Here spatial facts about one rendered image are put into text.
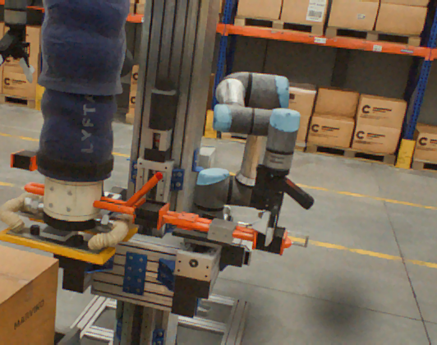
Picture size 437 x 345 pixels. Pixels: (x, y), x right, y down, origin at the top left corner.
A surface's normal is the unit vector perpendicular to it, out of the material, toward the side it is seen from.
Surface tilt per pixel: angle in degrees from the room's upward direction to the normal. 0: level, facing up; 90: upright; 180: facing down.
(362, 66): 90
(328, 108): 92
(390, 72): 90
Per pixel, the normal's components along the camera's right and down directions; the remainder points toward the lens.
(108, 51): 0.73, 0.14
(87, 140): 0.55, 0.04
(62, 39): -0.32, 0.00
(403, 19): -0.22, 0.29
